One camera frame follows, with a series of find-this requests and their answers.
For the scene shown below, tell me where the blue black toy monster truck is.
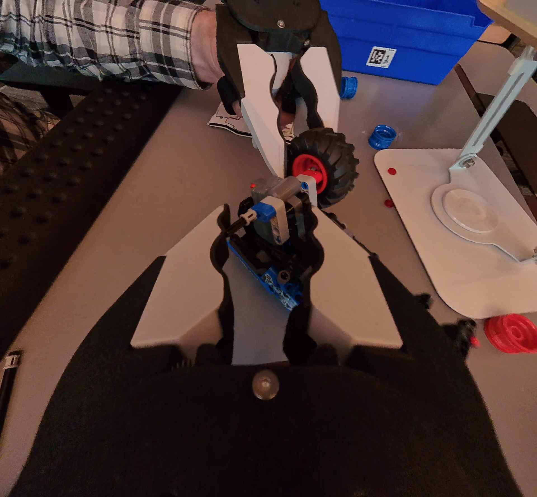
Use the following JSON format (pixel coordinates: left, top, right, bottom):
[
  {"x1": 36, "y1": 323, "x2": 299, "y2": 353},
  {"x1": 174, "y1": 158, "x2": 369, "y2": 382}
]
[{"x1": 226, "y1": 174, "x2": 480, "y2": 353}]

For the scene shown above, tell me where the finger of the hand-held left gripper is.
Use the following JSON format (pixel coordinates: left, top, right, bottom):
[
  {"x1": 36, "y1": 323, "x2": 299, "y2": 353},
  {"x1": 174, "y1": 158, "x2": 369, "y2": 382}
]
[
  {"x1": 236, "y1": 43, "x2": 291, "y2": 177},
  {"x1": 291, "y1": 45, "x2": 341, "y2": 129}
]

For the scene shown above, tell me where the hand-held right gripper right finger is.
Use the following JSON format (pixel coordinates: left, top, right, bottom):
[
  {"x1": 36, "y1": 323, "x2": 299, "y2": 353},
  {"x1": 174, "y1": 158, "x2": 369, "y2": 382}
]
[{"x1": 284, "y1": 206, "x2": 405, "y2": 364}]

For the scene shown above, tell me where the black studded mat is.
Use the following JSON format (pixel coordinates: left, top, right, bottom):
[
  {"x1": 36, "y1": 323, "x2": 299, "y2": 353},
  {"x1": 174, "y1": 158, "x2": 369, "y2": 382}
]
[{"x1": 0, "y1": 82, "x2": 181, "y2": 355}]

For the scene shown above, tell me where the black toy wheel red rim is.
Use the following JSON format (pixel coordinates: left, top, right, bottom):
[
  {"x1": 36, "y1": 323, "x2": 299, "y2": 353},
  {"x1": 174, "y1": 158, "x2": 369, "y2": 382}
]
[{"x1": 288, "y1": 127, "x2": 361, "y2": 209}]

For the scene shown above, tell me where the white sticker sheet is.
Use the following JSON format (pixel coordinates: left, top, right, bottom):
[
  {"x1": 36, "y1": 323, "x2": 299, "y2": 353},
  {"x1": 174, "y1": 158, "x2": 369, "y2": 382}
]
[{"x1": 208, "y1": 102, "x2": 294, "y2": 141}]

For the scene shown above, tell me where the blue plastic bin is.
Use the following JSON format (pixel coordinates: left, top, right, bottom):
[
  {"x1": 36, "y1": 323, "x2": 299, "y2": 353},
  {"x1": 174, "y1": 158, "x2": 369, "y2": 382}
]
[{"x1": 310, "y1": 0, "x2": 495, "y2": 86}]

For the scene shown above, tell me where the person's left forearm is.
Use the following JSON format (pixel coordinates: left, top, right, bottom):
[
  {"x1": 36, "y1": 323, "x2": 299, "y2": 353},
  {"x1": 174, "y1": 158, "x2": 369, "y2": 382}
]
[{"x1": 0, "y1": 0, "x2": 210, "y2": 91}]

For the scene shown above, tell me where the plaid shirt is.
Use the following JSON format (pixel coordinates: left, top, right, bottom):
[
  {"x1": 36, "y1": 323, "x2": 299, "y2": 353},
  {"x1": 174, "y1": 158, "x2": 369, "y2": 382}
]
[{"x1": 0, "y1": 92, "x2": 59, "y2": 175}]

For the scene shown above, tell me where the person's left hand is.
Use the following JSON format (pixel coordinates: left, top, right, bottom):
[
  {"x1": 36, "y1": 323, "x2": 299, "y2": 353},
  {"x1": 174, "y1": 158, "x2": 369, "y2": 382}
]
[{"x1": 191, "y1": 10, "x2": 226, "y2": 86}]

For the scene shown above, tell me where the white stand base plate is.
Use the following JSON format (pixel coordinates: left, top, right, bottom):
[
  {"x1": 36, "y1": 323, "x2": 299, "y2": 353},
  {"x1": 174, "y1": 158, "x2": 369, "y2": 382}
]
[{"x1": 373, "y1": 0, "x2": 537, "y2": 320}]

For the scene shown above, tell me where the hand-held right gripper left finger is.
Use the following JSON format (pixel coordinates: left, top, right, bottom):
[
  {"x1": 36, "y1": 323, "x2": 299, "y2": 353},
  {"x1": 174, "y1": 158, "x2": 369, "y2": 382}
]
[{"x1": 131, "y1": 204, "x2": 234, "y2": 354}]

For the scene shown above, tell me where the short black axle with bushing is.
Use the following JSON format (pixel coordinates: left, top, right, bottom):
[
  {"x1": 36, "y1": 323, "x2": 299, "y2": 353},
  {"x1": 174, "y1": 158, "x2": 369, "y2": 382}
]
[{"x1": 0, "y1": 350, "x2": 22, "y2": 418}]

